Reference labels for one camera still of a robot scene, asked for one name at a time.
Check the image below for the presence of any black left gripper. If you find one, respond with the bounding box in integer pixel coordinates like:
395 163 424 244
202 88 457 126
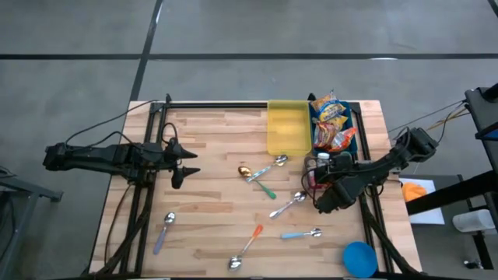
162 137 202 191

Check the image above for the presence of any red spice tin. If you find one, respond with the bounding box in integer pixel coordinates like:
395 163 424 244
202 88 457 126
308 170 324 190

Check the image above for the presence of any all silver metal spoon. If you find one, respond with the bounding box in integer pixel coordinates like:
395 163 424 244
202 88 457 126
268 191 307 219

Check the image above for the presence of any spoon light blue handle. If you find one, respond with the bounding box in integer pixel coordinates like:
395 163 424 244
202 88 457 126
280 228 324 240

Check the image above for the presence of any orange chicken ramen packet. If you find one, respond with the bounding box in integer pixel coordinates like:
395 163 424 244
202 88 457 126
328 127 358 153

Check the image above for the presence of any gold spoon green handle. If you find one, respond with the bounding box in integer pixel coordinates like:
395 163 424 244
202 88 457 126
237 166 278 201

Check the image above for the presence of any blue ramen packet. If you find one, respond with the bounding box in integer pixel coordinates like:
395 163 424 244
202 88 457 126
317 101 349 124

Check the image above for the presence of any yellow ramen packet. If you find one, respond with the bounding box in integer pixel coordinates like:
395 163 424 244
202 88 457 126
310 91 338 114

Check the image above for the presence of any grey plastic basket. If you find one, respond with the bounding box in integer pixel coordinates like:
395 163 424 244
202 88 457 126
303 153 357 192

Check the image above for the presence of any red ramen packet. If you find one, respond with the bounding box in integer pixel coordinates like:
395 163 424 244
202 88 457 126
313 120 338 151

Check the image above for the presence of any black rig crossbar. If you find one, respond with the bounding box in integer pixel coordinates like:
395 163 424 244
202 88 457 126
167 101 269 110

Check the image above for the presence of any orange cloth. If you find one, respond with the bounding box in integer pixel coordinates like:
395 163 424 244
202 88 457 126
402 182 428 203

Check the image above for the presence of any blue plastic bin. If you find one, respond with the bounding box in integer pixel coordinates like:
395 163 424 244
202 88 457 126
309 100 359 157

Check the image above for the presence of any yellow translucent plastic bin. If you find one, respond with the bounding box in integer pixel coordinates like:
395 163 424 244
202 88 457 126
266 100 313 157

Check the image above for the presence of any white paper sheet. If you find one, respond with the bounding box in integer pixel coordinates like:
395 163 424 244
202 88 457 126
398 177 446 226

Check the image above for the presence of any black beam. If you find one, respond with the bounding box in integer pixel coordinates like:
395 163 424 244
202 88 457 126
405 170 498 216

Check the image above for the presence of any black cart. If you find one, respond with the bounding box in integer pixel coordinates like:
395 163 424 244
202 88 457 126
464 82 498 172

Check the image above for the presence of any grey metal stand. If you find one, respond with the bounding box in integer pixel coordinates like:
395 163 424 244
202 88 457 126
0 166 64 280

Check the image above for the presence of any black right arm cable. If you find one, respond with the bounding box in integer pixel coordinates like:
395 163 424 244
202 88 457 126
300 165 326 207

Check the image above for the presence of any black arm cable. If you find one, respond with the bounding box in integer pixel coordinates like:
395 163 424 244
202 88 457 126
64 99 160 148
300 165 326 207

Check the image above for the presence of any black table rail frame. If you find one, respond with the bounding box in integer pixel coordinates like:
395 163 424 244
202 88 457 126
93 100 172 278
348 101 420 278

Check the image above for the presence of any purple-handled spoon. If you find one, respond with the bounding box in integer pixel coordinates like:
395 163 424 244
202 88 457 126
153 212 177 256

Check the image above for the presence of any brown cable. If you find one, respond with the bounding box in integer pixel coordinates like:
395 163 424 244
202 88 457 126
103 182 133 268

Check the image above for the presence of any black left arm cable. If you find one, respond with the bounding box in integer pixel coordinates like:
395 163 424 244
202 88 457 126
64 99 160 148

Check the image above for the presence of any black power cable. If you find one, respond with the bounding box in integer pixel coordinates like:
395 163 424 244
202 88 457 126
388 99 468 142

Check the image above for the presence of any yellow cable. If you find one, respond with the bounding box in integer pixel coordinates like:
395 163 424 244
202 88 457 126
426 109 471 132

